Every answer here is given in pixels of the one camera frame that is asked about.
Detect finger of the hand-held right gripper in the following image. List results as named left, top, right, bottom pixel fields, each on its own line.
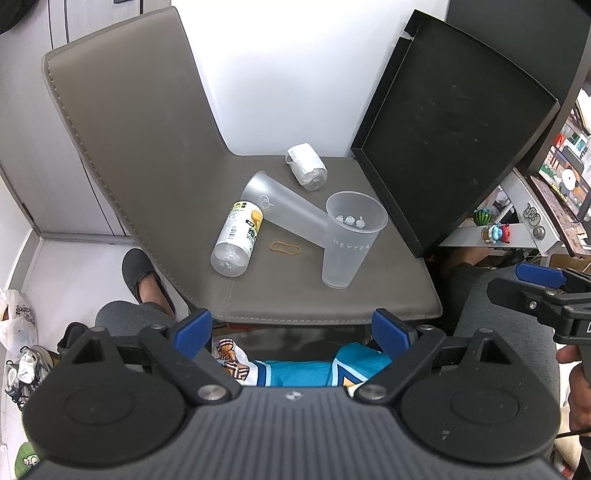
left=486, top=276, right=570, bottom=325
left=515, top=263, right=591, bottom=292

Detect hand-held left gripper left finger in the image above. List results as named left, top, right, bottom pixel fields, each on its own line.
left=60, top=308, right=243, bottom=406

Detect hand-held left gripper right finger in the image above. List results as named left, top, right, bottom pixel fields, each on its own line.
left=346, top=308, right=519, bottom=404

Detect tall translucent plastic cup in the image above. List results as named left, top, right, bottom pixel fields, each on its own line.
left=240, top=171, right=329, bottom=248

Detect wide translucent plastic cup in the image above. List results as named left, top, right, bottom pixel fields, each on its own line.
left=322, top=190, right=389, bottom=289

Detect person's right hand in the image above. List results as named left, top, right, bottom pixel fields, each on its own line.
left=556, top=344, right=591, bottom=435

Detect white shelf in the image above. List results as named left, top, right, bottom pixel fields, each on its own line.
left=438, top=168, right=574, bottom=257

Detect blue and red toy figure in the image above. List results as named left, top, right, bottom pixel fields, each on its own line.
left=482, top=222, right=513, bottom=245

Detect person's left leg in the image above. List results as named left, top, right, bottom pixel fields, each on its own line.
left=95, top=300, right=188, bottom=344

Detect grey slip-on shoe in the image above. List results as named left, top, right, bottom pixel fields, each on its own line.
left=121, top=248, right=177, bottom=319

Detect clear bottle with yellow label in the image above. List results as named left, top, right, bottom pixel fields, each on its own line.
left=211, top=199, right=265, bottom=278

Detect blue plush toy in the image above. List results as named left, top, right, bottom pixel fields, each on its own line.
left=212, top=338, right=394, bottom=398

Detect tan rubber band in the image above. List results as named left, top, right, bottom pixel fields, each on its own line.
left=270, top=240, right=304, bottom=257

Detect black tray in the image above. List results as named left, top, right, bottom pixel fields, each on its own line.
left=350, top=10, right=561, bottom=259

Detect white sneakers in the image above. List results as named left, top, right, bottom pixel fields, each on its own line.
left=4, top=345, right=57, bottom=411

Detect white plastic bag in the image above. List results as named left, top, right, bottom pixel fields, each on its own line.
left=0, top=288, right=38, bottom=363

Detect small bottle with white label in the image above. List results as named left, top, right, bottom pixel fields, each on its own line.
left=285, top=144, right=328, bottom=191

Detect grey leather chair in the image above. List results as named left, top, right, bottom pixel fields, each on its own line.
left=41, top=6, right=444, bottom=324

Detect green printed packet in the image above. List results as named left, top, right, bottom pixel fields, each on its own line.
left=14, top=440, right=45, bottom=480

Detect dark panel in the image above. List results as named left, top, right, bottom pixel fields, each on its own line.
left=444, top=0, right=591, bottom=108

